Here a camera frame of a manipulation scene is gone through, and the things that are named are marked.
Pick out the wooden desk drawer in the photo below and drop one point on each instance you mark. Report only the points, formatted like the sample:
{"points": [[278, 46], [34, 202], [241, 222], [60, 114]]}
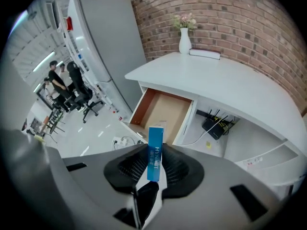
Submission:
{"points": [[165, 111]]}

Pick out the blue small item box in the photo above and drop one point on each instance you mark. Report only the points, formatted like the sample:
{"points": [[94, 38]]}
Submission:
{"points": [[154, 152]]}

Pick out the white vase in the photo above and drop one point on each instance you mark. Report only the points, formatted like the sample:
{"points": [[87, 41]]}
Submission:
{"points": [[185, 43]]}

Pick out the white desk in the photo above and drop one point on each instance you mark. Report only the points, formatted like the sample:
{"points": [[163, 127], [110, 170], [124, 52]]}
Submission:
{"points": [[216, 75]]}

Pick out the black office chair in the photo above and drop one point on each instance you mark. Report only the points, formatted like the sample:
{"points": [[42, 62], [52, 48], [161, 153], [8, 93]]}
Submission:
{"points": [[78, 80]]}

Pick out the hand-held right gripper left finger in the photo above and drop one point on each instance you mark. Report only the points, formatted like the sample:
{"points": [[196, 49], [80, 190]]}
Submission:
{"points": [[96, 176]]}

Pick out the tall grey cabinet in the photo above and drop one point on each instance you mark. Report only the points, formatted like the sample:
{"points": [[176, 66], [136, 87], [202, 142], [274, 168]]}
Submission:
{"points": [[112, 44]]}

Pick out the black stool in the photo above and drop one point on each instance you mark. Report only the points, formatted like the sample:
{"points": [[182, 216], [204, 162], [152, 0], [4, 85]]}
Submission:
{"points": [[54, 118]]}

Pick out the white book with dark cover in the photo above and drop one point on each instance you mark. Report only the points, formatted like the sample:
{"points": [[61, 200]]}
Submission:
{"points": [[204, 53]]}

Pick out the long ceiling light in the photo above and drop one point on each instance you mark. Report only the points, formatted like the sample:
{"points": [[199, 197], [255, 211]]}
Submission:
{"points": [[44, 61]]}

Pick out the yellow sticky note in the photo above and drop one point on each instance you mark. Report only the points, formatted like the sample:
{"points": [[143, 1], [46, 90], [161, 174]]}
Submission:
{"points": [[208, 145]]}

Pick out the black router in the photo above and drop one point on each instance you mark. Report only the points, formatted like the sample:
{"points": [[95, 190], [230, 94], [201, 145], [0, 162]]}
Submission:
{"points": [[213, 128]]}

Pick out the red wall box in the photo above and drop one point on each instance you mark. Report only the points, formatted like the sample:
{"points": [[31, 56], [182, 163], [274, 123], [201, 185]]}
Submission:
{"points": [[69, 23]]}

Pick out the white power strip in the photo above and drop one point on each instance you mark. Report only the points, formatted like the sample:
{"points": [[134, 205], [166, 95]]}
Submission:
{"points": [[121, 141]]}

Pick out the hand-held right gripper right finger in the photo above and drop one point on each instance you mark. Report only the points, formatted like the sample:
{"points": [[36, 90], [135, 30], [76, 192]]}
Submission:
{"points": [[216, 176]]}

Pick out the pink flower bunch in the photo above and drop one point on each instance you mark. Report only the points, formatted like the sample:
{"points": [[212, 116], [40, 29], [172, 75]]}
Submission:
{"points": [[184, 20]]}

